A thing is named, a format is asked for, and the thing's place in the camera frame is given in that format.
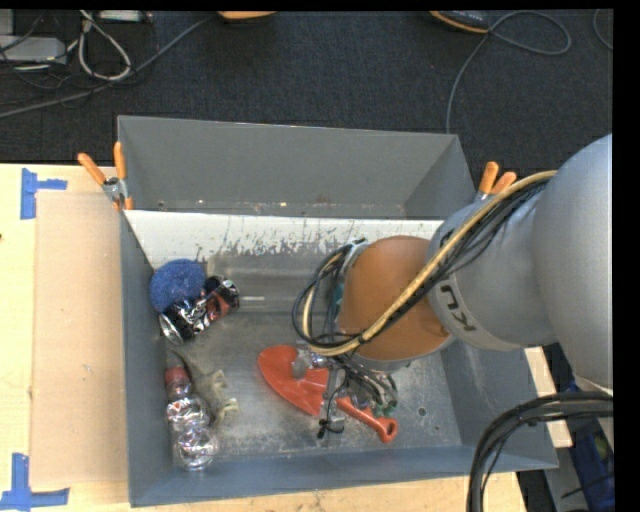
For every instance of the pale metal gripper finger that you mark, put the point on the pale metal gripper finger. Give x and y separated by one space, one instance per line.
311 362

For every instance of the orange-red plastic spatula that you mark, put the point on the orange-red plastic spatula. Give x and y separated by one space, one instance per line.
287 372

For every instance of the grey-green toy lizard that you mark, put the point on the grey-green toy lizard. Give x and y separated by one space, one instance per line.
212 387

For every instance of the crushed black and red can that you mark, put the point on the crushed black and red can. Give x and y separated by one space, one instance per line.
195 315

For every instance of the clear plastic bottle red cap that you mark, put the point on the clear plastic bottle red cap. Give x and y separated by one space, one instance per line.
192 440

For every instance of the blue round sponge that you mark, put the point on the blue round sponge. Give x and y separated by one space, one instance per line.
175 285

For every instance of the grey metal bin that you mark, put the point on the grey metal bin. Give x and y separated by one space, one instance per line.
280 170

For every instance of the brown cardboard board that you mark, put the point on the brown cardboard board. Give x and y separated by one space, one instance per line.
75 325

